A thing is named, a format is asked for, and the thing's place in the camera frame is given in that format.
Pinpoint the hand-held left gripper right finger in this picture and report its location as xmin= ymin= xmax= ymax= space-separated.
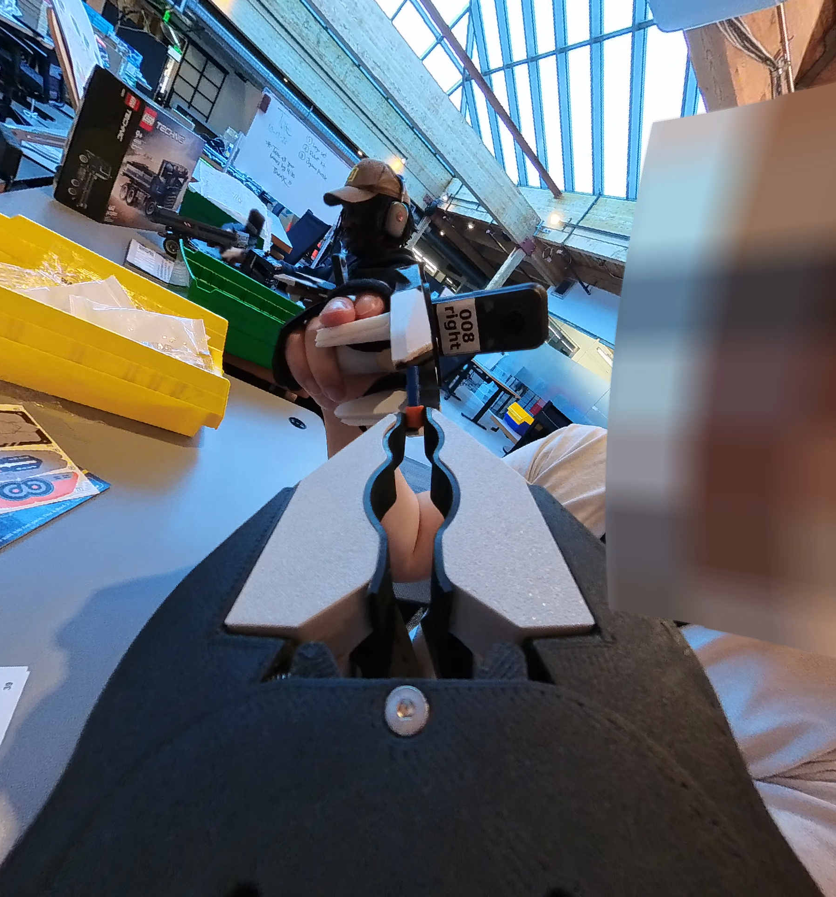
xmin=421 ymin=412 xmax=597 ymax=679

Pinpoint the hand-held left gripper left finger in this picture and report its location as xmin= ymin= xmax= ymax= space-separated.
xmin=225 ymin=413 xmax=399 ymax=679

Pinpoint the person's right forearm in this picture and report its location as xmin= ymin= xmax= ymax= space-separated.
xmin=323 ymin=403 xmax=454 ymax=586

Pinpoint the grey desk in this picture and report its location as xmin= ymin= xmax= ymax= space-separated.
xmin=0 ymin=184 xmax=363 ymax=870

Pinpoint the person's right hand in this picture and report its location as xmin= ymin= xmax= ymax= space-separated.
xmin=285 ymin=293 xmax=391 ymax=416

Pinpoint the brown cap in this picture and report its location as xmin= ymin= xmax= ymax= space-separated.
xmin=323 ymin=158 xmax=412 ymax=208

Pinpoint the green plastic bin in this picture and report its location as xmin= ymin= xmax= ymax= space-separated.
xmin=179 ymin=184 xmax=273 ymax=248
xmin=179 ymin=242 xmax=308 ymax=367

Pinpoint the skylight window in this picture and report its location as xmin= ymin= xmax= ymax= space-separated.
xmin=376 ymin=0 xmax=706 ymax=202

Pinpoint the blue leaflet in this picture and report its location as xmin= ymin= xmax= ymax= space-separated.
xmin=0 ymin=471 xmax=112 ymax=569

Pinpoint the whiteboard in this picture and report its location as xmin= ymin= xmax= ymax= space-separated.
xmin=232 ymin=87 xmax=360 ymax=225

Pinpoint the yellow plastic bin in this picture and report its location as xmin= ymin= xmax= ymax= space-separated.
xmin=0 ymin=192 xmax=231 ymax=437

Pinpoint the clear plastic bag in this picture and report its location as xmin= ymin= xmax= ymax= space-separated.
xmin=0 ymin=256 xmax=64 ymax=294
xmin=32 ymin=275 xmax=213 ymax=370

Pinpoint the sticker sheet and booklet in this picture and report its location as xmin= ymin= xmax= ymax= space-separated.
xmin=0 ymin=403 xmax=101 ymax=523

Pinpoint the small white booklet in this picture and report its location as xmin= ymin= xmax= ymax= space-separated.
xmin=125 ymin=238 xmax=180 ymax=285

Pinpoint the black toy box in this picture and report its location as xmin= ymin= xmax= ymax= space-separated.
xmin=53 ymin=65 xmax=206 ymax=227

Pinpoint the black toy vehicle frame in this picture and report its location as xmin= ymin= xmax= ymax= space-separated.
xmin=148 ymin=206 xmax=268 ymax=263

